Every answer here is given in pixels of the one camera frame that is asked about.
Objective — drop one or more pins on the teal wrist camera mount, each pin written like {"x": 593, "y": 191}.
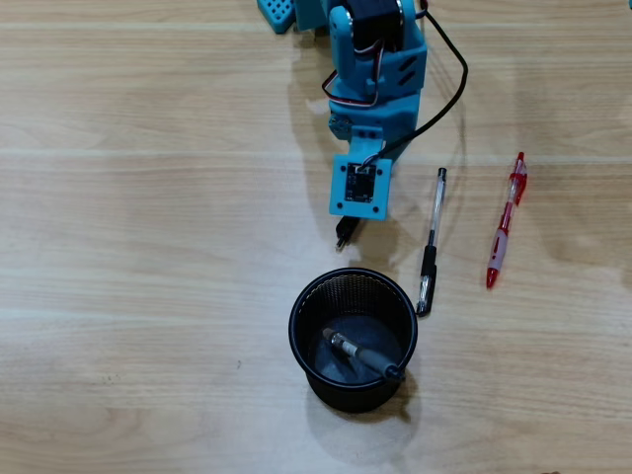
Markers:
{"x": 360, "y": 205}

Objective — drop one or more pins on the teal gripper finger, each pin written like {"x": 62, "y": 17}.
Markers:
{"x": 340, "y": 126}

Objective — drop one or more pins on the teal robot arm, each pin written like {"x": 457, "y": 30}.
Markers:
{"x": 345, "y": 54}

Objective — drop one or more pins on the red retractable pen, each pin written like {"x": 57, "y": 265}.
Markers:
{"x": 504, "y": 227}

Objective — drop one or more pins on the teal perforated clamp block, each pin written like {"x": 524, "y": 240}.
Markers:
{"x": 276, "y": 15}

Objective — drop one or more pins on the clear pen with black cap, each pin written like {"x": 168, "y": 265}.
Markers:
{"x": 430, "y": 242}

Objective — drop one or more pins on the black mesh pen holder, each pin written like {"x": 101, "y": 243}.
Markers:
{"x": 353, "y": 395}

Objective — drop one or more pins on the grey grip retractable pen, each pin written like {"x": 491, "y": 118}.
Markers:
{"x": 363, "y": 355}

